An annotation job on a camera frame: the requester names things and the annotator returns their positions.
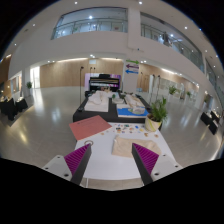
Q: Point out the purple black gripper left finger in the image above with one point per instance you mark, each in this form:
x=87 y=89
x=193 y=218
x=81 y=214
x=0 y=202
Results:
x=77 y=162

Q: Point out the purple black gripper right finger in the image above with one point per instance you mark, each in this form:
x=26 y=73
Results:
x=145 y=160

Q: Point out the red paper sheet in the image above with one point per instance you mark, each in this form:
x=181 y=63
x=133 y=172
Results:
x=88 y=127

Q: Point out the potted green plant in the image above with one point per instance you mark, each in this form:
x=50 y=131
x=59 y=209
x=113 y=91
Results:
x=157 y=116

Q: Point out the white blue architectural model right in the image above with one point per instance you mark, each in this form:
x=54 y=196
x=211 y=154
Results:
x=132 y=108

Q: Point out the black display platform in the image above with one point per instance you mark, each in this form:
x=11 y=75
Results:
x=110 y=116

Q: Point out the white architectural model left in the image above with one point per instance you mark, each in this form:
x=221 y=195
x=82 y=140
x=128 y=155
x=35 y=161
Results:
x=98 y=102

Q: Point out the black upright piano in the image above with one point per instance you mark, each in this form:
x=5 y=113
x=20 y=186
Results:
x=104 y=80

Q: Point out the black side table left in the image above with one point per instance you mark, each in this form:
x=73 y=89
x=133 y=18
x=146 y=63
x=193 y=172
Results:
x=11 y=108

